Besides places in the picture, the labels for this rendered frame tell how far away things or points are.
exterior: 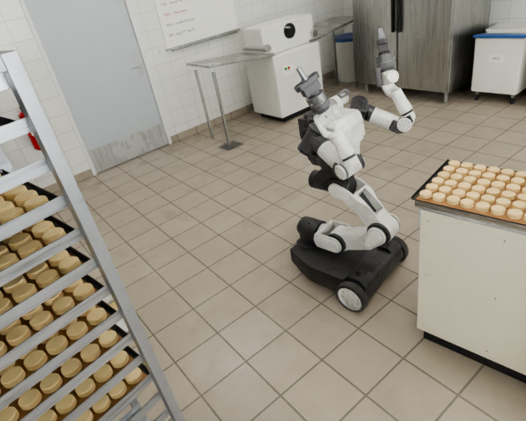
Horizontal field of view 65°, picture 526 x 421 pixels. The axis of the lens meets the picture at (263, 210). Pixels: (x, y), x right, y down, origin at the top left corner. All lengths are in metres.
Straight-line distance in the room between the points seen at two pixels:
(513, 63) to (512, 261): 3.78
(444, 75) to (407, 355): 3.85
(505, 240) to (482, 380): 0.79
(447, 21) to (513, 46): 0.73
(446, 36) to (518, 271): 3.87
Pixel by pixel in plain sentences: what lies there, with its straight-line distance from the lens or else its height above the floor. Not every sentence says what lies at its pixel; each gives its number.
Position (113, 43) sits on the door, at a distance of 5.39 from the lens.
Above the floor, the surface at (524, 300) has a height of 0.52.
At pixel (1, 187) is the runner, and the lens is 0.98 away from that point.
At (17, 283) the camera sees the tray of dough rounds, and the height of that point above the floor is 1.33.
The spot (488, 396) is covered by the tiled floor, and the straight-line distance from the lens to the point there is 2.34.
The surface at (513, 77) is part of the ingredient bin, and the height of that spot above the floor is 0.33.
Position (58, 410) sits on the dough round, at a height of 0.97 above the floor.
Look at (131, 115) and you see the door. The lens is 5.51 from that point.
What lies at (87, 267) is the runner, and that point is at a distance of 1.10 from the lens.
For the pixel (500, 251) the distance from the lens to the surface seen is 1.92.
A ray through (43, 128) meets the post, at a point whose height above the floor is 1.67.
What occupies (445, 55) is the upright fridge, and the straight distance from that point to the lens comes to 5.50.
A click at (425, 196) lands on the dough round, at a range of 1.89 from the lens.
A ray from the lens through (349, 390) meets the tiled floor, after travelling 2.28.
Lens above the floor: 1.88
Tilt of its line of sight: 31 degrees down
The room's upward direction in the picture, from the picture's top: 11 degrees counter-clockwise
